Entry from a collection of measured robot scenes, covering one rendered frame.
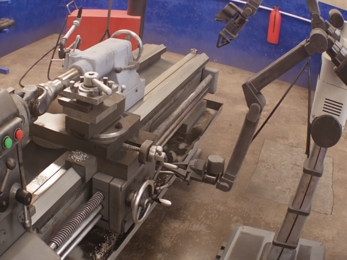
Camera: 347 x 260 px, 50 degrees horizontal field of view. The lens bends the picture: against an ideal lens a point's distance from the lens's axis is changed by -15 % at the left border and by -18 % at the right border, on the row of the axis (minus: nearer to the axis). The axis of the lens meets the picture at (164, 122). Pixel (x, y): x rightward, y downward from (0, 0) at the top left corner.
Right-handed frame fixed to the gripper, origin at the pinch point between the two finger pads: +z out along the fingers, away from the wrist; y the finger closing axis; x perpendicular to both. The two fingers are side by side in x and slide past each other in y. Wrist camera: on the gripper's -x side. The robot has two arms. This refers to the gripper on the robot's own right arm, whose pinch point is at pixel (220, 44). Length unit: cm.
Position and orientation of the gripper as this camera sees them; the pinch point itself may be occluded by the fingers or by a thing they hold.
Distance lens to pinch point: 202.0
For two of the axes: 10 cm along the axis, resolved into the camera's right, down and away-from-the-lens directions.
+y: -3.7, 3.8, -8.5
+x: 7.5, 6.7, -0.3
